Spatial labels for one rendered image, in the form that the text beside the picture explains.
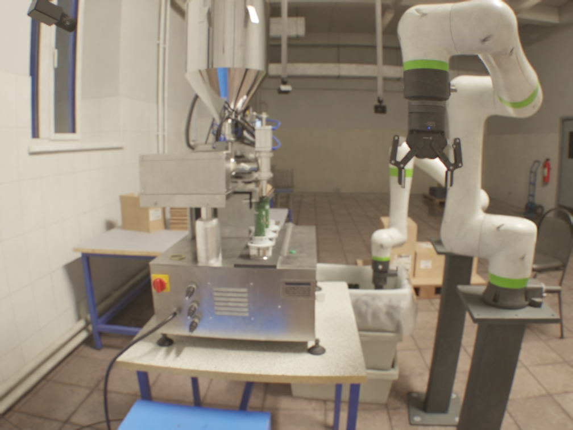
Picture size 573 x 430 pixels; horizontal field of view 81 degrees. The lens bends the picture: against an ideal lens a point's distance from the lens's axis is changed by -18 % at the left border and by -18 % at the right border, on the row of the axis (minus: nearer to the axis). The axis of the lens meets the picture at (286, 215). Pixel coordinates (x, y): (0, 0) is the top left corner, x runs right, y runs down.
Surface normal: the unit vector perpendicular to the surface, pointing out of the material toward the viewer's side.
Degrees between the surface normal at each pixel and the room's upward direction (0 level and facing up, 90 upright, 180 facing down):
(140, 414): 0
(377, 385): 96
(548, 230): 77
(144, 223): 90
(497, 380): 90
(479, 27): 105
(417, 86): 90
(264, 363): 0
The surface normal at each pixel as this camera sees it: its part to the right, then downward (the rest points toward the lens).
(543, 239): -0.94, -0.18
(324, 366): 0.00, -0.98
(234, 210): -0.06, 0.18
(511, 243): -0.55, 0.13
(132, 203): -0.40, 0.28
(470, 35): -0.61, 0.63
